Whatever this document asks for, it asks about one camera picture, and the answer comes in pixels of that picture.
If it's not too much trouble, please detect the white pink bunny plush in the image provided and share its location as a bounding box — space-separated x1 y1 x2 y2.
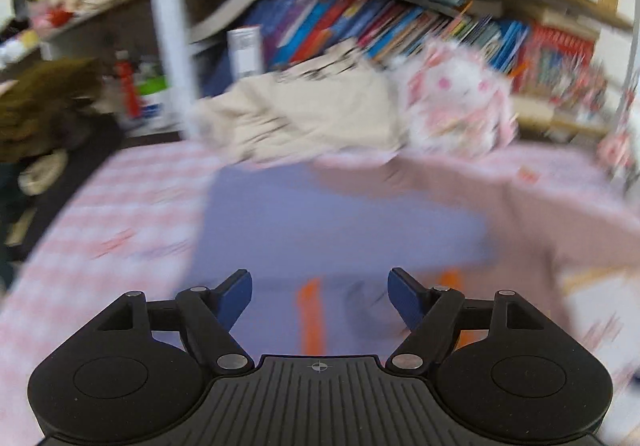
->
395 38 521 159

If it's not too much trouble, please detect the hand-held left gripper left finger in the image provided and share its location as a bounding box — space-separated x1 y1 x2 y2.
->
97 268 253 373

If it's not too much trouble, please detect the red book set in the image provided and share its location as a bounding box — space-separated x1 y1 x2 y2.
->
515 23 608 107

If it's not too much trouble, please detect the white plastic bottle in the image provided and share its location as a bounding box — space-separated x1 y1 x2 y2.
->
137 58 168 124

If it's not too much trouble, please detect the pink checkered desk mat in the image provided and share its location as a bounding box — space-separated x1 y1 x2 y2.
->
0 141 640 427

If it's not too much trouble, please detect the white barcode box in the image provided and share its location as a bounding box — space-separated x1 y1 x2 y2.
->
226 25 264 79

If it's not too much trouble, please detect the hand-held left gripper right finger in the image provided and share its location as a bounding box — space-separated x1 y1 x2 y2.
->
387 267 546 372

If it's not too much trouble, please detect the lavender and mauve knit sweater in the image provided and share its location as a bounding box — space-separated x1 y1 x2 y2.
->
192 146 640 342

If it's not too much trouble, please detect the row of colourful books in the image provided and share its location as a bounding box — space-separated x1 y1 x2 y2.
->
245 0 531 77

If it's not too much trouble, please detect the red tassel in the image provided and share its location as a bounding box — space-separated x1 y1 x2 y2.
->
114 51 143 119

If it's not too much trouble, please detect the thick white leaning book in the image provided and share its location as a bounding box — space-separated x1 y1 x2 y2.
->
187 0 271 44

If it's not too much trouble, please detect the white and wooden bookshelf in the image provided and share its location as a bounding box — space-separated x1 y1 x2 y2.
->
0 0 640 147

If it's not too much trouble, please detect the olive cloth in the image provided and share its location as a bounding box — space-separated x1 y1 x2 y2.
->
0 57 108 162

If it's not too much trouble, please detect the cream printed shirt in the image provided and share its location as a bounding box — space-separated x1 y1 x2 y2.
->
187 38 406 167

